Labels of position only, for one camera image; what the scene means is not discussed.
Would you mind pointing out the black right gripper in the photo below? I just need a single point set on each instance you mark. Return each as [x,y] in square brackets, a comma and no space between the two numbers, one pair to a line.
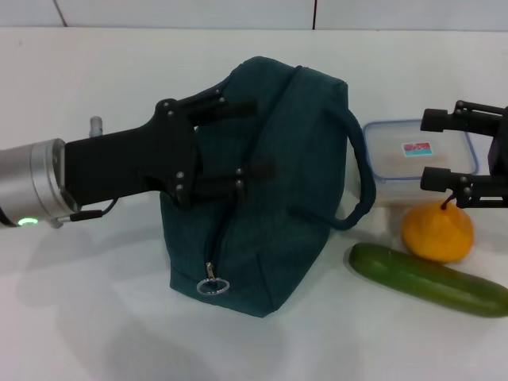
[500,155]

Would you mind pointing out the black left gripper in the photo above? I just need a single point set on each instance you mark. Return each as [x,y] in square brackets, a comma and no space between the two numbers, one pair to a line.
[131,158]

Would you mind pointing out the clear food container blue lid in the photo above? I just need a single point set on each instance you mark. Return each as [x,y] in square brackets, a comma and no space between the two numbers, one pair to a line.
[397,158]

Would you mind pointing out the dark teal fabric lunch bag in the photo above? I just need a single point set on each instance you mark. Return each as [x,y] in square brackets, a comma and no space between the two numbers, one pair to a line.
[285,190]

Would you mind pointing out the orange yellow pear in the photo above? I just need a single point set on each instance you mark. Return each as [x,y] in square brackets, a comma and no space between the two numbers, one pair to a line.
[436,234]

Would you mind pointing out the green cucumber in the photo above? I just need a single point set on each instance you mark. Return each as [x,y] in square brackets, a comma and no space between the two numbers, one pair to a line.
[420,278]

